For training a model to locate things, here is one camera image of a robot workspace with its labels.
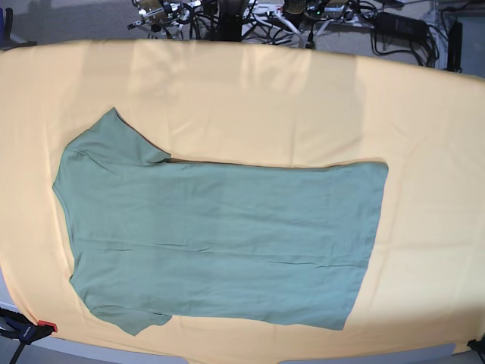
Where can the blue clamp with red pad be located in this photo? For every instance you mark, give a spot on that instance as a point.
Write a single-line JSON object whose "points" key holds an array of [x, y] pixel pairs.
{"points": [[16, 326]]}

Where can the black central stand post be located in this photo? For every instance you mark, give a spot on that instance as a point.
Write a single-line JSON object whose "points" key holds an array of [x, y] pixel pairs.
{"points": [[229, 24]]}

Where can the yellow table cloth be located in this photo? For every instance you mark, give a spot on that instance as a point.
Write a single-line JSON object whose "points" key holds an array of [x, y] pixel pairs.
{"points": [[258, 105]]}

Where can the black power adapter brick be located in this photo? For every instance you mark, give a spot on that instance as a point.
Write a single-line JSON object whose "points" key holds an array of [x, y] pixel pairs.
{"points": [[401, 27]]}

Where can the blue chair at left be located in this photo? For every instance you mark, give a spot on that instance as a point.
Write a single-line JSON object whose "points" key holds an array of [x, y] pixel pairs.
{"points": [[10, 40]]}

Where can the black box on floor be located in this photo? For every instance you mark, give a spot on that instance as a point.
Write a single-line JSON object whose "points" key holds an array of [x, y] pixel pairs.
{"points": [[454, 54]]}

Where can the green T-shirt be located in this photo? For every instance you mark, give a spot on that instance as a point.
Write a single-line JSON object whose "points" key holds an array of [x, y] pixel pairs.
{"points": [[153, 239]]}

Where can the black clamp at right corner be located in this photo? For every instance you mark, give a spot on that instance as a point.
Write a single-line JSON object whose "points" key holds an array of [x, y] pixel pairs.
{"points": [[477, 345]]}

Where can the white power strip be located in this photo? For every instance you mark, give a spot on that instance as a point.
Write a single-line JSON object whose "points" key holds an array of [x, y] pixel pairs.
{"points": [[261, 12]]}

